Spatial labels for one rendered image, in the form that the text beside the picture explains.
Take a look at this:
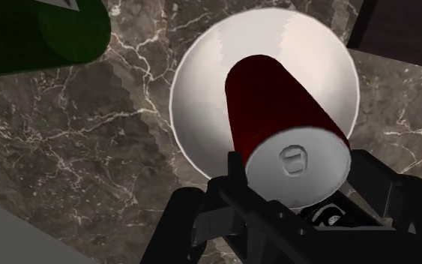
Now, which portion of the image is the red drink can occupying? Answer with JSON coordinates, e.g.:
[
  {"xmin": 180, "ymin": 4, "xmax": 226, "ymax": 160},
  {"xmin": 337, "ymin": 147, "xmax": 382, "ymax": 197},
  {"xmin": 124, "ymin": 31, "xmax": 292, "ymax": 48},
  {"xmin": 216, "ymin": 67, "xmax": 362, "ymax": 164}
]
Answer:
[{"xmin": 224, "ymin": 54, "xmax": 352, "ymax": 210}]

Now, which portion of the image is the white plate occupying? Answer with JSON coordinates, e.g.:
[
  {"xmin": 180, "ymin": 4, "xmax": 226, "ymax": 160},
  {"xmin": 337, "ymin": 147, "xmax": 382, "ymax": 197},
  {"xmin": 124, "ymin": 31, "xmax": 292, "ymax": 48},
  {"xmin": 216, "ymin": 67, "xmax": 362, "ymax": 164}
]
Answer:
[{"xmin": 169, "ymin": 7, "xmax": 361, "ymax": 181}]

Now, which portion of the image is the dark green bottle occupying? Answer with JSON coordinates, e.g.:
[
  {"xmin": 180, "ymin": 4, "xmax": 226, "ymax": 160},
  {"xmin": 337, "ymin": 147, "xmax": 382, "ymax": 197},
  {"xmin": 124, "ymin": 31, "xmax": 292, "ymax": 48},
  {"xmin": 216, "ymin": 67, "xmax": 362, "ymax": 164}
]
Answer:
[{"xmin": 0, "ymin": 0, "xmax": 112, "ymax": 80}]

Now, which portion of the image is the dark brown cabinet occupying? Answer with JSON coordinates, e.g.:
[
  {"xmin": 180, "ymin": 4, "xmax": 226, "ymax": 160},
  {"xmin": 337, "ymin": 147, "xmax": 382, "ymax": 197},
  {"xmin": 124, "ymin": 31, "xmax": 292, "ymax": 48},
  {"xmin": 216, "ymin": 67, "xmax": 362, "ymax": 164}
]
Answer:
[{"xmin": 346, "ymin": 0, "xmax": 422, "ymax": 73}]

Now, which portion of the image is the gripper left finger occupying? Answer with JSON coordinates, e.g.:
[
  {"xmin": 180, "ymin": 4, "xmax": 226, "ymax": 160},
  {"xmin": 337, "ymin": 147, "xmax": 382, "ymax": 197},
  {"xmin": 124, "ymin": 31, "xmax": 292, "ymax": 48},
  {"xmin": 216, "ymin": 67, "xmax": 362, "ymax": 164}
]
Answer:
[{"xmin": 139, "ymin": 151, "xmax": 307, "ymax": 264}]

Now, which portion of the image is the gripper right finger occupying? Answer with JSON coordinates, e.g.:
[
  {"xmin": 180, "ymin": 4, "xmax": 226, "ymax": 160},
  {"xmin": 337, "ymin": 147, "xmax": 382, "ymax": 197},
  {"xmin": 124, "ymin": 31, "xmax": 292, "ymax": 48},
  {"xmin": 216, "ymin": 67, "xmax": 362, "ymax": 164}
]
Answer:
[{"xmin": 336, "ymin": 148, "xmax": 422, "ymax": 264}]

